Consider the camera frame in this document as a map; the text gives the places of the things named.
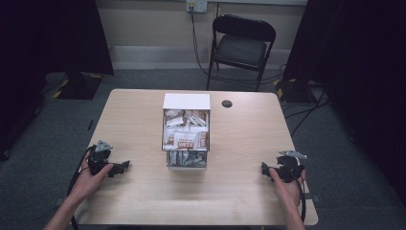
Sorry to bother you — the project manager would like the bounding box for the pile of white brown packets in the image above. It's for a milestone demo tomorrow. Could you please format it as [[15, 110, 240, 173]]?
[[163, 109, 210, 150]]

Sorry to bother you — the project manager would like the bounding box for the black floor cable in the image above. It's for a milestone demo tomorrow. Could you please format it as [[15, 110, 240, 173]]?
[[282, 85, 331, 136]]

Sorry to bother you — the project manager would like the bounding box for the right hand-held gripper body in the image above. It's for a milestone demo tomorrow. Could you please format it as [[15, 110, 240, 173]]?
[[275, 149, 309, 184]]

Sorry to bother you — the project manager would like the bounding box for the dark curtain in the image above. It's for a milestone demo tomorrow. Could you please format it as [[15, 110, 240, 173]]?
[[0, 0, 115, 161], [282, 0, 406, 205]]

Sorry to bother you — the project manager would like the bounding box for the person's left hand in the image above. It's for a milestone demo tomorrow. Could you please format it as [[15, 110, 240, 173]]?
[[68, 152, 115, 203]]

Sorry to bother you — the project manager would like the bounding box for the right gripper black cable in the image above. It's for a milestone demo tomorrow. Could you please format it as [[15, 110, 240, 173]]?
[[286, 164, 307, 224]]

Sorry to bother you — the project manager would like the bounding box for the person's right hand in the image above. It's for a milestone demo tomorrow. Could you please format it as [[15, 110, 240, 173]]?
[[268, 168, 307, 208]]

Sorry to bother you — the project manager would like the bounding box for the black folding chair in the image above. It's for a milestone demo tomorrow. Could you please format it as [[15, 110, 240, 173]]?
[[205, 13, 278, 93]]

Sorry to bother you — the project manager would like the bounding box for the clear plastic drawer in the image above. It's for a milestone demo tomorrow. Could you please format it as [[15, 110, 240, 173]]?
[[165, 149, 209, 171], [161, 108, 212, 152]]

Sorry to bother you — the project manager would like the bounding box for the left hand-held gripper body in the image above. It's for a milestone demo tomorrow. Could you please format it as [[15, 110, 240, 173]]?
[[87, 139, 115, 176]]

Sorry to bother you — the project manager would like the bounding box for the pile of silver packets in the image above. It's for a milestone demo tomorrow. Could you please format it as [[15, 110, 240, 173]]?
[[168, 150, 208, 168]]

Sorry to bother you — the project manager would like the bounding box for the black stand base yellow tape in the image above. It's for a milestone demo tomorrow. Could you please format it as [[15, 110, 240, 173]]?
[[273, 78, 318, 104], [52, 72, 105, 101]]

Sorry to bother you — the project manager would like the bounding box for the white box lid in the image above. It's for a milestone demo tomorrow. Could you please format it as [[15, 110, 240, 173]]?
[[162, 92, 212, 112]]

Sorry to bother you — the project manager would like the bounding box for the white wall outlet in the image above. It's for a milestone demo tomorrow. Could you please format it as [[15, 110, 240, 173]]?
[[186, 0, 209, 14]]

